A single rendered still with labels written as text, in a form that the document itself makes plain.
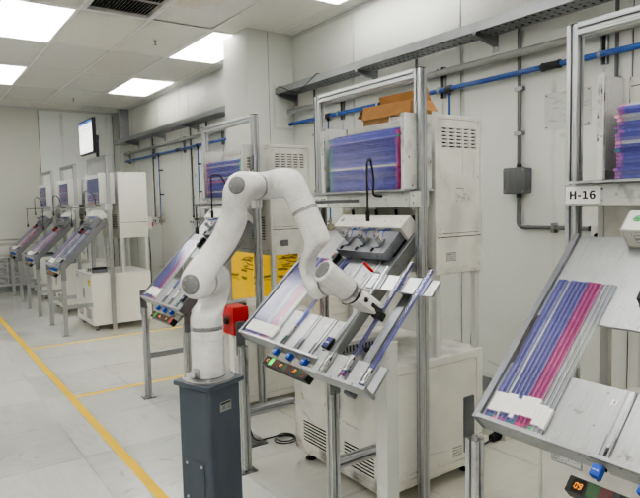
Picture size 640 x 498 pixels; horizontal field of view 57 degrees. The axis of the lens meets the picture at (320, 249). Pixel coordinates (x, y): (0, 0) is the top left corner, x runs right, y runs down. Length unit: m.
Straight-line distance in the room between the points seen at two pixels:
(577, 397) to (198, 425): 1.28
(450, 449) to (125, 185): 4.90
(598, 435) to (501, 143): 2.76
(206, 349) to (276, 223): 1.81
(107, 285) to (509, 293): 4.37
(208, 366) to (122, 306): 4.76
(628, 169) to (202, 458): 1.70
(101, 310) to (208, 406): 4.75
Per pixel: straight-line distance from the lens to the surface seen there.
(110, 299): 6.87
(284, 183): 1.99
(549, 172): 3.91
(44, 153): 10.88
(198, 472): 2.32
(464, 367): 2.93
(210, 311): 2.18
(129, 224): 6.86
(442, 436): 2.93
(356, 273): 2.64
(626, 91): 2.16
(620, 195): 2.01
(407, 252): 2.57
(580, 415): 1.69
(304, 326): 2.59
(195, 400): 2.23
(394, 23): 5.01
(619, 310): 1.85
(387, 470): 2.31
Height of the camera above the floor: 1.34
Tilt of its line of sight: 5 degrees down
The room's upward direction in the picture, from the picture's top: 1 degrees counter-clockwise
